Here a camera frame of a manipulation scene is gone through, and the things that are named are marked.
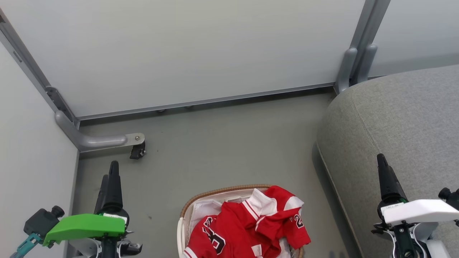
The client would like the grey fabric sofa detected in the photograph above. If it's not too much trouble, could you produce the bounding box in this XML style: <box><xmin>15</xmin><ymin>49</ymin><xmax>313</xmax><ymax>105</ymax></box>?
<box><xmin>316</xmin><ymin>64</ymin><xmax>459</xmax><ymax>258</ymax></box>

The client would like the white basket liner cloth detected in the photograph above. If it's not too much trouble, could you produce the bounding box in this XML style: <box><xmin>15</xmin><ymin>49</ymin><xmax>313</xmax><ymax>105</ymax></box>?
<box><xmin>188</xmin><ymin>195</ymin><xmax>251</xmax><ymax>235</ymax></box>

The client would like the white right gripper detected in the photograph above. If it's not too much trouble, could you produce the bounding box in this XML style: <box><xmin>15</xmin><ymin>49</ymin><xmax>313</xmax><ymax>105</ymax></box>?
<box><xmin>377</xmin><ymin>153</ymin><xmax>459</xmax><ymax>227</ymax></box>

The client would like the grey partition bottom rail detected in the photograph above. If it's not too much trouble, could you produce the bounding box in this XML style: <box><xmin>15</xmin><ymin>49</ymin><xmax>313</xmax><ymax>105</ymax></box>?
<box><xmin>77</xmin><ymin>83</ymin><xmax>336</xmax><ymax>121</ymax></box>

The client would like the black caster wheel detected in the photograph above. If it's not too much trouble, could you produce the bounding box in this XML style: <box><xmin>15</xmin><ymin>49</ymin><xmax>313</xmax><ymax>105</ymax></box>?
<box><xmin>129</xmin><ymin>142</ymin><xmax>147</xmax><ymax>160</ymax></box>

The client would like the teal left camera connector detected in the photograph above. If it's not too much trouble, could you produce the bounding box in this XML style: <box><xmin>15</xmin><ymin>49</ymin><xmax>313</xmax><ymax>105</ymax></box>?
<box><xmin>10</xmin><ymin>233</ymin><xmax>44</xmax><ymax>258</ymax></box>

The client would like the grey partition corner post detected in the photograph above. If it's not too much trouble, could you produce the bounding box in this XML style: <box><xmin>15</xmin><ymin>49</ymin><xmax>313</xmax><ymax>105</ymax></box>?
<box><xmin>0</xmin><ymin>9</ymin><xmax>80</xmax><ymax>128</ymax></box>

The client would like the grey double partition post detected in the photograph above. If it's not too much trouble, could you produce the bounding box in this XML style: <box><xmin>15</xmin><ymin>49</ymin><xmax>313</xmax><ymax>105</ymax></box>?
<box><xmin>335</xmin><ymin>0</ymin><xmax>392</xmax><ymax>95</ymax></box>

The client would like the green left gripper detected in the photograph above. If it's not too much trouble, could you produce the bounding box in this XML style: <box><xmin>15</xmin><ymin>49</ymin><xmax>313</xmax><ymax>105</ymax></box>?
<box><xmin>42</xmin><ymin>161</ymin><xmax>129</xmax><ymax>248</ymax></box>

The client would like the red white sports jersey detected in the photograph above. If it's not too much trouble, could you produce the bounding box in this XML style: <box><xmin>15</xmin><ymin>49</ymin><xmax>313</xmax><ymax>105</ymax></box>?
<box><xmin>183</xmin><ymin>185</ymin><xmax>312</xmax><ymax>258</ymax></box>

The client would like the white wicker-rimmed laundry basket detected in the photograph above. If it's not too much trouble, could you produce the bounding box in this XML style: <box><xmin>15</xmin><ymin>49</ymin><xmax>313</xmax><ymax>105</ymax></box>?
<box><xmin>177</xmin><ymin>184</ymin><xmax>305</xmax><ymax>258</ymax></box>

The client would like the grey partition foot bracket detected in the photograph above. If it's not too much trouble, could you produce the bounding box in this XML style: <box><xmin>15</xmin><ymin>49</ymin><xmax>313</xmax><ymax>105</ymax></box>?
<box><xmin>55</xmin><ymin>110</ymin><xmax>146</xmax><ymax>153</ymax></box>

